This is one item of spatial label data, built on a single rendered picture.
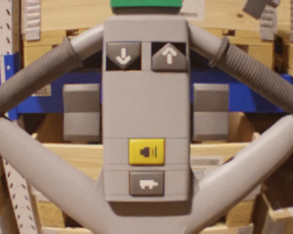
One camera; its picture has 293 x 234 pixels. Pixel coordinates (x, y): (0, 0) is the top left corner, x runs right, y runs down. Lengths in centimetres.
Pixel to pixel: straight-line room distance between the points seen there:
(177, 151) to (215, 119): 5
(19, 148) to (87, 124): 9
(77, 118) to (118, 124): 5
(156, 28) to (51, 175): 20
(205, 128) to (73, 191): 16
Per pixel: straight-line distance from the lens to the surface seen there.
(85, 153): 117
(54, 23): 110
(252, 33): 113
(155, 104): 39
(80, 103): 40
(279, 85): 43
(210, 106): 40
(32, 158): 42
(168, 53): 39
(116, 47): 39
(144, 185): 39
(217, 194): 42
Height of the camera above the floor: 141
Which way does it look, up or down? 19 degrees down
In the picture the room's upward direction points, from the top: straight up
